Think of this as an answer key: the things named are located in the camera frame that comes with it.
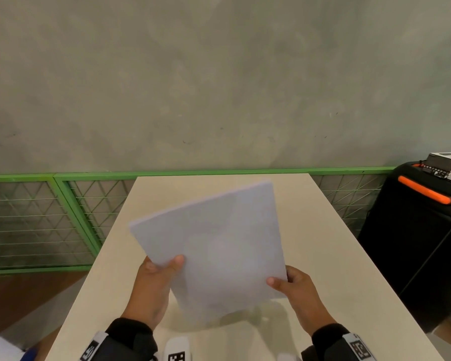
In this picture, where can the person's right hand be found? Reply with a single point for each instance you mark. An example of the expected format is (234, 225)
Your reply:
(304, 300)

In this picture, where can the person's left hand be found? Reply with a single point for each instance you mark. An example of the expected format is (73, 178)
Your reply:
(150, 293)

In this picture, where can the person's right thumb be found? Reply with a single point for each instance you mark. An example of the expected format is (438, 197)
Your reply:
(280, 284)

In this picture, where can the person's left thumb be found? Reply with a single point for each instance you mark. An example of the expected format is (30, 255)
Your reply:
(165, 266)

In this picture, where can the white paper sheet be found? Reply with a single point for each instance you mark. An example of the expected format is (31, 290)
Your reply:
(225, 236)

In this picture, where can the person's right forearm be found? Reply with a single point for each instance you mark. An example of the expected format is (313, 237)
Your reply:
(329, 345)

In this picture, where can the person's left forearm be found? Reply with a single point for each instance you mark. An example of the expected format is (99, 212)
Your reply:
(131, 342)

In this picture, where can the white marker tag wrist band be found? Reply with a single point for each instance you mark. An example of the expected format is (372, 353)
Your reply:
(94, 347)
(357, 347)

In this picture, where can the black and white box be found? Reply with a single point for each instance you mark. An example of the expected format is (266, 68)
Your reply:
(449, 165)

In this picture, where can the white wrist camera with marker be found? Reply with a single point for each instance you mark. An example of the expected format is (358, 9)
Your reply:
(177, 351)

